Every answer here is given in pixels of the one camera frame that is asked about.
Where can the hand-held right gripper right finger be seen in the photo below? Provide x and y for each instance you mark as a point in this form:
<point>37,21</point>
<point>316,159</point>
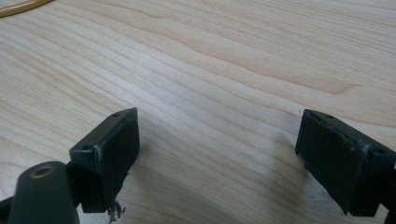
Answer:
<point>342,161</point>

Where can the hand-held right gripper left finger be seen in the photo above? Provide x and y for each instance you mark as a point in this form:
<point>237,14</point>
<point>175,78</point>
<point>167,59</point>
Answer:
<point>109,155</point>

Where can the yellow round rim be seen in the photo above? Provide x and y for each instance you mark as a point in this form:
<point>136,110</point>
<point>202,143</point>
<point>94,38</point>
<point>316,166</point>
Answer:
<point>18,6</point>

